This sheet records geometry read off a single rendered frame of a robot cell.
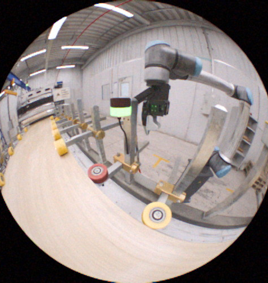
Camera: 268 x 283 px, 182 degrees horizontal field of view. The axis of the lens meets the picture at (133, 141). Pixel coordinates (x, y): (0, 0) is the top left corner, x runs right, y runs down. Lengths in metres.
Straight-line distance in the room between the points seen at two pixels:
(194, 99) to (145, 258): 2.86
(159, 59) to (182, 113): 2.57
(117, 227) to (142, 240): 0.07
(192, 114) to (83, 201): 2.82
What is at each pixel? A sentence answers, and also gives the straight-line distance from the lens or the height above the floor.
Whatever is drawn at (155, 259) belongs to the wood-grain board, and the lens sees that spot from 0.27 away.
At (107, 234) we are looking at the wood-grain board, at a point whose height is 0.90.
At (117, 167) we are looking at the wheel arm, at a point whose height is 0.86.
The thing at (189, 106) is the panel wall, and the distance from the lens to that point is 2.78.
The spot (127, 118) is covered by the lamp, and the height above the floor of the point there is 1.08.
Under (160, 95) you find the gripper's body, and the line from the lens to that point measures 0.30.
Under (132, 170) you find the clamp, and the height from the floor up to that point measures 0.85.
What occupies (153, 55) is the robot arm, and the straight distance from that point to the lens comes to 0.32.
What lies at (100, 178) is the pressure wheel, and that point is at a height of 0.90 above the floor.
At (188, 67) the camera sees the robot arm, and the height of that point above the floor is 1.29.
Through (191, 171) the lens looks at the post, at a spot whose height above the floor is 0.98.
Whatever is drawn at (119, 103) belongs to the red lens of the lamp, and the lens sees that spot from 0.22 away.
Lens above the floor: 1.15
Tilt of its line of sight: 30 degrees down
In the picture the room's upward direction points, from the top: 3 degrees clockwise
